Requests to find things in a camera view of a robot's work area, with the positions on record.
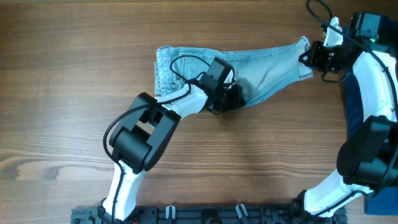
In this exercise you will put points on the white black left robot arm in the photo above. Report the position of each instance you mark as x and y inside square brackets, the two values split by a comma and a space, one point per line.
[136, 140]

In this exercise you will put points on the light blue denim shorts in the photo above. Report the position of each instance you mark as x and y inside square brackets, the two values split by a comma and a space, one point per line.
[261, 73]

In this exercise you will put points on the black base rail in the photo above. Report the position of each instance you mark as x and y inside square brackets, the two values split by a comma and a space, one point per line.
[237, 214]

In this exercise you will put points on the dark blue shirt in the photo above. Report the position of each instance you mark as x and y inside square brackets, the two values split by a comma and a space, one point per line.
[385, 203]

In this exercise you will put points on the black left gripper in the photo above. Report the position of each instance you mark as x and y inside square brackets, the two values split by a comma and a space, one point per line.
[237, 99]

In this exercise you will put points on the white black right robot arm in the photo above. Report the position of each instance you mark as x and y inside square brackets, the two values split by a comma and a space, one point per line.
[367, 161]

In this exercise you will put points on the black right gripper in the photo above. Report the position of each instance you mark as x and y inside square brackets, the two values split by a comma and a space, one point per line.
[311, 56]

